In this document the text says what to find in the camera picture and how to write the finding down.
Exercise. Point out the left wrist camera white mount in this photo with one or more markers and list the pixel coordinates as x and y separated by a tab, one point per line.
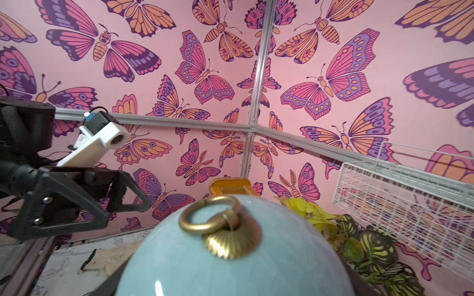
100	133

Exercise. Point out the large light blue canister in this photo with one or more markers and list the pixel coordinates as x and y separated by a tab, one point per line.
235	246

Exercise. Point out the green leafy plant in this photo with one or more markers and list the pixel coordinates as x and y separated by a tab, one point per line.
368	251

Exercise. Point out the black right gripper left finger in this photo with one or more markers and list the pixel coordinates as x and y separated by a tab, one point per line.
109	287

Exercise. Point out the white wire basket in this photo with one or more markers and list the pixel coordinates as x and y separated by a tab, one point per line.
430	211

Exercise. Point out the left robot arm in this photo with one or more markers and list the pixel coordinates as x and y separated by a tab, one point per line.
27	128

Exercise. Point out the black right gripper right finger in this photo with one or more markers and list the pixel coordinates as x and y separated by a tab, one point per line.
360	286

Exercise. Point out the wooden tiered shelf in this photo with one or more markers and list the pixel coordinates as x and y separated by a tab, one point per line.
226	186

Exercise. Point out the beige cloth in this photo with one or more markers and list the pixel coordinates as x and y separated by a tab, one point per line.
107	261

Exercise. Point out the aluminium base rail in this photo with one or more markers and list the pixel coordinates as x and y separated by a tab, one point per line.
20	264

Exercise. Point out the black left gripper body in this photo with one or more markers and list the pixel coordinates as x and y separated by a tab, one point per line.
58	200

